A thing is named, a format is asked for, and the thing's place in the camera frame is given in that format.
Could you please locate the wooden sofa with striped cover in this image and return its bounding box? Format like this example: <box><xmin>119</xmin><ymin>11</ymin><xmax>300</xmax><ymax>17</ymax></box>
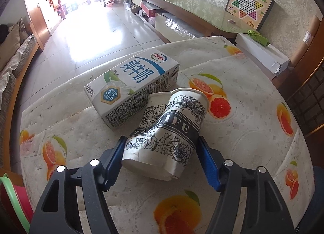
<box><xmin>1</xmin><ymin>22</ymin><xmax>39</xmax><ymax>170</ymax></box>

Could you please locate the red bin with green rim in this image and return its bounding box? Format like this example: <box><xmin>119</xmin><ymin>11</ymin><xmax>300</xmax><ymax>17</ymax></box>
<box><xmin>1</xmin><ymin>173</ymin><xmax>33</xmax><ymax>233</ymax></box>

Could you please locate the chinese checkers board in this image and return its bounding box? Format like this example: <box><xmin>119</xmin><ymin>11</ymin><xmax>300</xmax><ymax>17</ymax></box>
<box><xmin>225</xmin><ymin>0</ymin><xmax>275</xmax><ymax>31</ymax></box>

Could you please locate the fruit-print tablecloth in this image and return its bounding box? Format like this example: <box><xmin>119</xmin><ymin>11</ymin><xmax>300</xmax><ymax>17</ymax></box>
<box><xmin>20</xmin><ymin>37</ymin><xmax>315</xmax><ymax>233</ymax></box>

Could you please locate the beige cushion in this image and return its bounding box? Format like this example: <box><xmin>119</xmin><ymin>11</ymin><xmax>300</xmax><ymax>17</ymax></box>
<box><xmin>0</xmin><ymin>24</ymin><xmax>20</xmax><ymax>71</ymax></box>

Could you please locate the floral paper coffee cup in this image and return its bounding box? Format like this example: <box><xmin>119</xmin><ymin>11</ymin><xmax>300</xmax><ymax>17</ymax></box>
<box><xmin>121</xmin><ymin>88</ymin><xmax>209</xmax><ymax>181</ymax></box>

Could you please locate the black bag on sofa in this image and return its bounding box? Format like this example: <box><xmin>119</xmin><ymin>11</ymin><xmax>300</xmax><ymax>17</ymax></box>
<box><xmin>0</xmin><ymin>24</ymin><xmax>9</xmax><ymax>44</ymax></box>

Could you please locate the white cardboard box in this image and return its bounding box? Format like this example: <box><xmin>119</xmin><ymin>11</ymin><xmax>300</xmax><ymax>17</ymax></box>
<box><xmin>235</xmin><ymin>33</ymin><xmax>290</xmax><ymax>80</ymax></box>

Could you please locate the patterned cushion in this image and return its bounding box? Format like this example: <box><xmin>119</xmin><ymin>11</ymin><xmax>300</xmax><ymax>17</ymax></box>
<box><xmin>18</xmin><ymin>18</ymin><xmax>29</xmax><ymax>44</ymax></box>

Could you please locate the green small packet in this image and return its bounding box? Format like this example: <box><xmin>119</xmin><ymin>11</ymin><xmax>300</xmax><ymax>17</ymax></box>
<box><xmin>248</xmin><ymin>30</ymin><xmax>270</xmax><ymax>47</ymax></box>

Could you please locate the long tv cabinet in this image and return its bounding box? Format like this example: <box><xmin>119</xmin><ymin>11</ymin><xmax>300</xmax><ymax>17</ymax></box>
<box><xmin>131</xmin><ymin>0</ymin><xmax>252</xmax><ymax>43</ymax></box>

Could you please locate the white milk carton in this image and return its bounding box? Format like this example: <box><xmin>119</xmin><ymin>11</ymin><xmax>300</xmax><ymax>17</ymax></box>
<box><xmin>84</xmin><ymin>48</ymin><xmax>180</xmax><ymax>129</ymax></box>

